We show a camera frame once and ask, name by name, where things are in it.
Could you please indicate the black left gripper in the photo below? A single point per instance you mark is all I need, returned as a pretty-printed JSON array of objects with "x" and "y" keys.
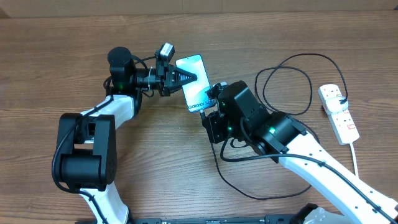
[{"x": 163, "y": 78}]

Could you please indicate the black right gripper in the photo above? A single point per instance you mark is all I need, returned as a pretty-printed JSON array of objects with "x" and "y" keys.
[{"x": 215, "y": 124}]

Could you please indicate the Samsung Galaxy smartphone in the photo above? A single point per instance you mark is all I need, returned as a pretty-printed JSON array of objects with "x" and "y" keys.
[{"x": 195, "y": 92}]

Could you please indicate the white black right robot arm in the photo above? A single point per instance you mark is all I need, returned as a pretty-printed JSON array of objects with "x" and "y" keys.
[{"x": 286, "y": 141}]

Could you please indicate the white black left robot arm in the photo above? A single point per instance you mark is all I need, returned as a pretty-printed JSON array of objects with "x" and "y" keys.
[{"x": 85, "y": 159}]

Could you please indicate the white USB charger plug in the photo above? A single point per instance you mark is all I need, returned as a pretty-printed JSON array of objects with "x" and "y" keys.
[{"x": 335, "y": 105}]

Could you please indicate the white power strip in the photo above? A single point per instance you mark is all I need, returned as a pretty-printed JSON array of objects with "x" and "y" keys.
[{"x": 342, "y": 122}]

